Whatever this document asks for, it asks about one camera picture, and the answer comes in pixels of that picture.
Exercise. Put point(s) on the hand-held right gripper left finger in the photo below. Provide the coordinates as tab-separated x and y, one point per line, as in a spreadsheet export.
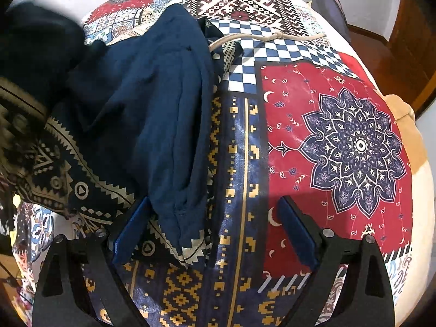
133	231

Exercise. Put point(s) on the blue bag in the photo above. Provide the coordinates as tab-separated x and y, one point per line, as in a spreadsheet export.
328	10

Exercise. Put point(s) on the patchwork printed bedspread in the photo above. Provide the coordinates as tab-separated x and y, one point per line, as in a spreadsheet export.
340	92

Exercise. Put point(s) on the tan cushion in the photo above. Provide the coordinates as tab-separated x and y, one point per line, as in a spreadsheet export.
405	115

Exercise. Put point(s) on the navy patterned hoodie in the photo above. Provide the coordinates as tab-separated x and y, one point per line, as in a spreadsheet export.
143	109

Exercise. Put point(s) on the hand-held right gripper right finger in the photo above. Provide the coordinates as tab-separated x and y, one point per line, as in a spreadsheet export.
296	231

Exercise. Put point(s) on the wooden door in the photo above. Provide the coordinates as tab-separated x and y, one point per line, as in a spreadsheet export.
419	24

